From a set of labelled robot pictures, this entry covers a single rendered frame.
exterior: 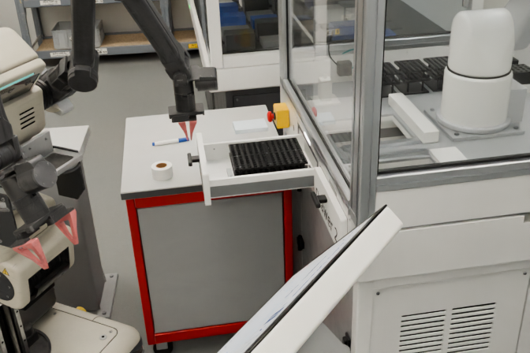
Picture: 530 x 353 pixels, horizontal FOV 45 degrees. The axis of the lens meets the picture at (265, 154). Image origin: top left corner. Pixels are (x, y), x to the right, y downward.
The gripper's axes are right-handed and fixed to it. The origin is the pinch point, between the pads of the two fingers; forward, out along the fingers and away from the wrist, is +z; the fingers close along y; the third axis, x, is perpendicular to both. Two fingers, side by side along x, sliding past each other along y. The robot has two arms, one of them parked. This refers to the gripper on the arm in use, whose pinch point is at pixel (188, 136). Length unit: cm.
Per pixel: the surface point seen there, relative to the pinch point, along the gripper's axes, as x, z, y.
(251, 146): 8.8, 9.8, 19.3
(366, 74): -52, -34, 37
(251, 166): -4.8, 9.8, 17.2
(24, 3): 382, 42, -117
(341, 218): -42, 7, 35
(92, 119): 259, 99, -62
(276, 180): -9.9, 12.8, 23.9
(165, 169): 18.3, 19.5, -8.9
